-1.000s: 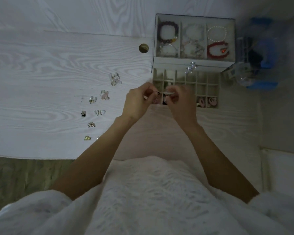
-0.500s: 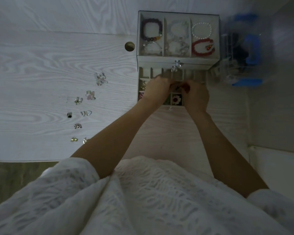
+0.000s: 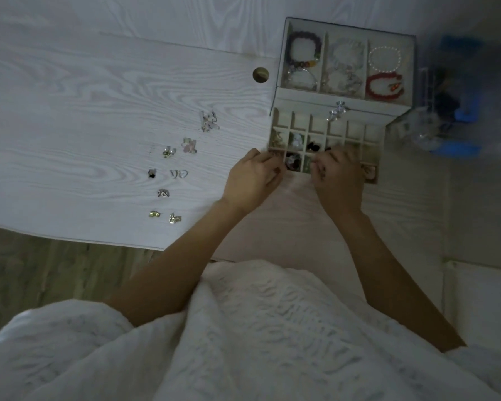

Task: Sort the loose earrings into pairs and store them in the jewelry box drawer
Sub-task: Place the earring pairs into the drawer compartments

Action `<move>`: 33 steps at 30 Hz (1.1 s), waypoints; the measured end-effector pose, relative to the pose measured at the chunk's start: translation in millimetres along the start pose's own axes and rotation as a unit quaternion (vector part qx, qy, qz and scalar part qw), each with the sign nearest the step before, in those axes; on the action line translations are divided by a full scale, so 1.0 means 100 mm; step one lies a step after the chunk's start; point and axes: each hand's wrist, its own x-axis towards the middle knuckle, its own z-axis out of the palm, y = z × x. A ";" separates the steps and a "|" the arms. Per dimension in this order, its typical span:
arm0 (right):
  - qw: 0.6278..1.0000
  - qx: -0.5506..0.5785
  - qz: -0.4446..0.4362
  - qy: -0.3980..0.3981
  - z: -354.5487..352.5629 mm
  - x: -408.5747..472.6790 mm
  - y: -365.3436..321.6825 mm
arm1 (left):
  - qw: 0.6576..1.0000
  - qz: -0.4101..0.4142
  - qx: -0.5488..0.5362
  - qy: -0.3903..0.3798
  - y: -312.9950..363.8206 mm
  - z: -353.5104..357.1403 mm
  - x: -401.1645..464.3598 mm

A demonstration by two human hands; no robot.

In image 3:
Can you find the person's right fingers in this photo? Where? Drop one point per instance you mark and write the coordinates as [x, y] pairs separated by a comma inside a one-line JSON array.
[[330, 160]]

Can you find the white furniture panel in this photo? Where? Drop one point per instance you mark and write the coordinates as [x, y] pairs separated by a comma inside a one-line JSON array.
[[484, 304]]

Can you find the gold silver stud earring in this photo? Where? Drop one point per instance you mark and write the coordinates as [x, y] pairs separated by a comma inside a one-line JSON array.
[[174, 218]]

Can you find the person's left fingers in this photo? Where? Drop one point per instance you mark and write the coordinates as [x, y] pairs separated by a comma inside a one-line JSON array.
[[277, 171]]

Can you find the white jewelry box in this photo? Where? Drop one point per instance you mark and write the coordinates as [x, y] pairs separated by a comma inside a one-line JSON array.
[[346, 102]]

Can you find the small black stud earring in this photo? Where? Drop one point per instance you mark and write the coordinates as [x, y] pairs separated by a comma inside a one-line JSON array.
[[151, 173]]

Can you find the pink flower earrings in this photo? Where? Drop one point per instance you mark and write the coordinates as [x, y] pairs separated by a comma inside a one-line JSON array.
[[189, 146]]

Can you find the clear green earring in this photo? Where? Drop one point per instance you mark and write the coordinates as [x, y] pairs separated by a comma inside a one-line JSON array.
[[296, 140]]

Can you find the person's right hand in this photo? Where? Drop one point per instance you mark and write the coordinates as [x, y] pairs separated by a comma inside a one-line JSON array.
[[342, 187]]

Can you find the clear crystal drawer knob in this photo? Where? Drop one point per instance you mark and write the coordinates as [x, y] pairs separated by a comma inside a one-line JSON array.
[[337, 110]]

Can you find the silver bow earring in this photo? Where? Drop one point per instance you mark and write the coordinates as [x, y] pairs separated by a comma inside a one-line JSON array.
[[163, 192]]

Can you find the white textured garment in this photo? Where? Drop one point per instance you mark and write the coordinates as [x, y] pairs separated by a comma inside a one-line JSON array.
[[242, 342]]

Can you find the person's left hand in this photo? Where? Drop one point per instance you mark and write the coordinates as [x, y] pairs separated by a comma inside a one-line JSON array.
[[248, 179]]

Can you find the clear pink dangle earrings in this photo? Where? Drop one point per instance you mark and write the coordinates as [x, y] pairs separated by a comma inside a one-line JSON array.
[[208, 121]]

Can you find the black bead earring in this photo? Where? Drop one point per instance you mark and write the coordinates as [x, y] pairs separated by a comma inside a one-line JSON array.
[[315, 146]]

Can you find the person's left forearm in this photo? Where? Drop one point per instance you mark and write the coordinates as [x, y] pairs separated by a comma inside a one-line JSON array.
[[179, 263]]

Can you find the white compartment drawer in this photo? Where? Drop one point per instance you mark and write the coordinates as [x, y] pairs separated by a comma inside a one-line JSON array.
[[359, 131]]

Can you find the small gold pearl earrings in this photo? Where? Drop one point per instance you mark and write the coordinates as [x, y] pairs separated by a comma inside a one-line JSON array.
[[169, 152]]

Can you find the dark round earring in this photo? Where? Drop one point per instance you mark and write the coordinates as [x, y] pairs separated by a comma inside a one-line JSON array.
[[292, 161]]

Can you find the silver hoop earrings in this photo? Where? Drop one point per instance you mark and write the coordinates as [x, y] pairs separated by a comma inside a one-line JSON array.
[[179, 174]]

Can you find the person's right forearm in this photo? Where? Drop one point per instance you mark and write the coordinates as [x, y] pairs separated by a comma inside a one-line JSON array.
[[396, 279]]

